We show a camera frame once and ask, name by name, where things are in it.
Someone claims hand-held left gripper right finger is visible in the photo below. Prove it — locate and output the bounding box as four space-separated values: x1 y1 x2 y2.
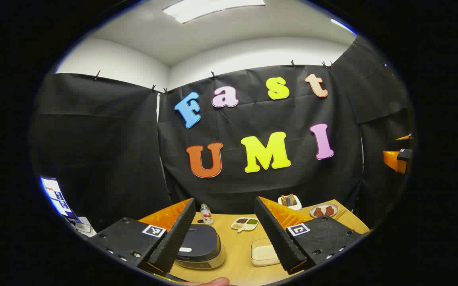
254 196 364 275

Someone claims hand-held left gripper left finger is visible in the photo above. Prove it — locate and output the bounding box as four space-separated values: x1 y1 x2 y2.
88 198 196 277

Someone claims clear box of rice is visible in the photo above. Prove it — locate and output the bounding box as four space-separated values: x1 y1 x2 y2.
250 238 281 267

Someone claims black rice cooker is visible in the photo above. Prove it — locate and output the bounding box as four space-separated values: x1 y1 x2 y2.
175 224 226 271

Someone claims small clear bottle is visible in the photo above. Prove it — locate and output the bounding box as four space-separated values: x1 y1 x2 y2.
200 204 213 226

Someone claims white divided dish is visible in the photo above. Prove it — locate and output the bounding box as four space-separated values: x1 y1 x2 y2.
231 216 260 233

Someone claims white toaster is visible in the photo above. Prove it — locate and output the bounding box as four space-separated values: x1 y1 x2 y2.
278 193 303 212

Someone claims small round plate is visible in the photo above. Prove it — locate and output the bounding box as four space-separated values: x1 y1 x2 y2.
310 203 339 218

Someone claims white side table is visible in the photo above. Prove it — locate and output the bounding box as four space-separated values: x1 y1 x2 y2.
74 218 96 238

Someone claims black backdrop cloth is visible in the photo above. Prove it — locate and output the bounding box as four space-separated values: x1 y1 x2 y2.
28 35 416 233

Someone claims computer monitor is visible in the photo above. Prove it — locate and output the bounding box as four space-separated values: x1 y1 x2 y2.
39 176 79 220

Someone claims ceiling light panel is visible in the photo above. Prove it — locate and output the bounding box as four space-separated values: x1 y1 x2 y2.
331 19 357 35
162 0 266 24

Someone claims row of black cloth clips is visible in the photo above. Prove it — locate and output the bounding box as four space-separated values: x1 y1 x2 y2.
93 60 335 96

